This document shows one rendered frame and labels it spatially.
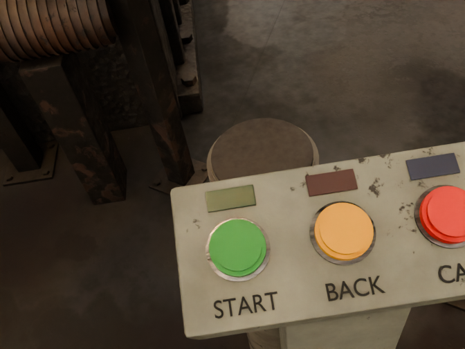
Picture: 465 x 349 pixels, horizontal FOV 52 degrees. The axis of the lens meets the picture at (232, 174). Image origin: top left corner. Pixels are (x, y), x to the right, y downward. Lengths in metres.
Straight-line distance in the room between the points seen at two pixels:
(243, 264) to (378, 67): 1.17
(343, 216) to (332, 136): 0.91
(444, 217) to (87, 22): 0.66
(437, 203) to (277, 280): 0.12
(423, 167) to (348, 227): 0.08
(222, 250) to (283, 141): 0.21
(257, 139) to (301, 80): 0.90
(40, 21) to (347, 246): 0.67
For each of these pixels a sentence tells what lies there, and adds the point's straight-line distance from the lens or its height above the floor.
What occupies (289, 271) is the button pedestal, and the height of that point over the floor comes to 0.59.
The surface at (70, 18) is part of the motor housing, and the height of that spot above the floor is 0.49.
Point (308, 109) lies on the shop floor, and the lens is 1.32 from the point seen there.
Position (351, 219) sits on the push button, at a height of 0.61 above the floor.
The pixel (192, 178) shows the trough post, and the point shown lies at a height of 0.01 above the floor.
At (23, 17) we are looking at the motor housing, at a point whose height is 0.50.
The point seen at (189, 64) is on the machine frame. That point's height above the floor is 0.07.
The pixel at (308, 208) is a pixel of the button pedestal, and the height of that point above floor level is 0.61.
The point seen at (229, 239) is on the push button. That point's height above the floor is 0.61.
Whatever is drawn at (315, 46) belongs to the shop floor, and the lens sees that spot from 1.53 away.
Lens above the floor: 0.90
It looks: 50 degrees down
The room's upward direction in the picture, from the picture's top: 10 degrees counter-clockwise
